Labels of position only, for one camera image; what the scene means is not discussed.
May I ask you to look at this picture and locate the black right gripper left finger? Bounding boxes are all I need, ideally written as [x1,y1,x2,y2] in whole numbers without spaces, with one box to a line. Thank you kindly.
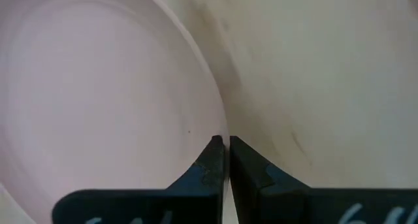
[165,135,227,224]

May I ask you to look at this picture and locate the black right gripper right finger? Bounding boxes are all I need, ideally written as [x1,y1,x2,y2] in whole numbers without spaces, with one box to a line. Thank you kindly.
[229,135,312,224]

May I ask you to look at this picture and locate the peach plate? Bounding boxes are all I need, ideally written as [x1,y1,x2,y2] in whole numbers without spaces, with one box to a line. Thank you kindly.
[0,0,229,224]

